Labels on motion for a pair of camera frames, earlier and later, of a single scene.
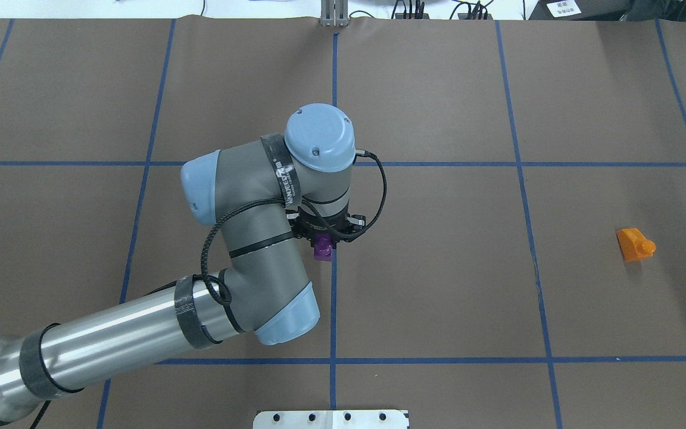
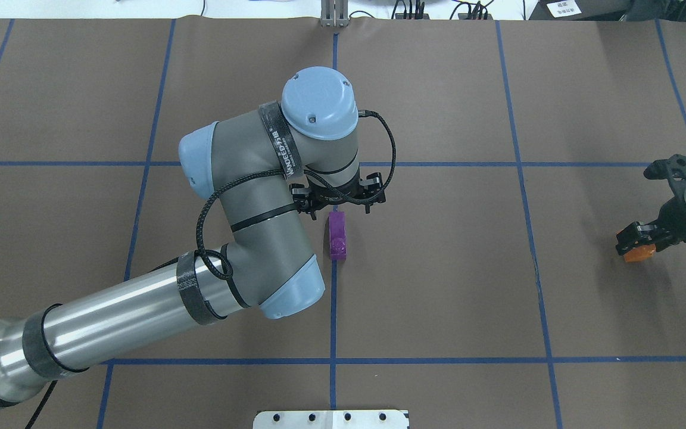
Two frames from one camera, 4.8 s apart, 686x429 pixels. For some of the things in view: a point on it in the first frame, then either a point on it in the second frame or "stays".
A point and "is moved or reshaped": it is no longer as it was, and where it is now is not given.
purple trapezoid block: (323, 246) is moved or reshaped
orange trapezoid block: (633, 245) stays
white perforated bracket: (330, 419) stays
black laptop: (614, 10) stays
